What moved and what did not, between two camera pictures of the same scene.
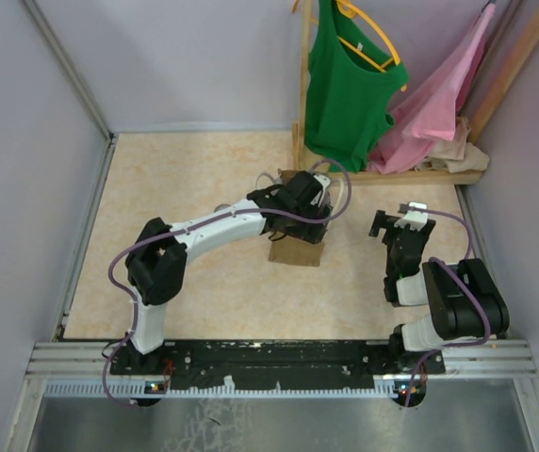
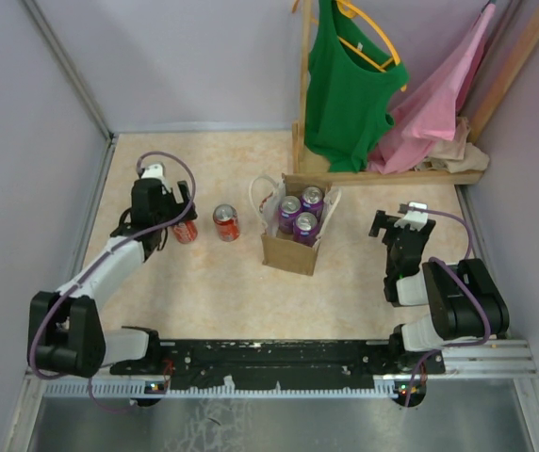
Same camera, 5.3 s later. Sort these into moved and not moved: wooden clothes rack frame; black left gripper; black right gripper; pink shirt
Moved: black left gripper
Not moved: wooden clothes rack frame; pink shirt; black right gripper
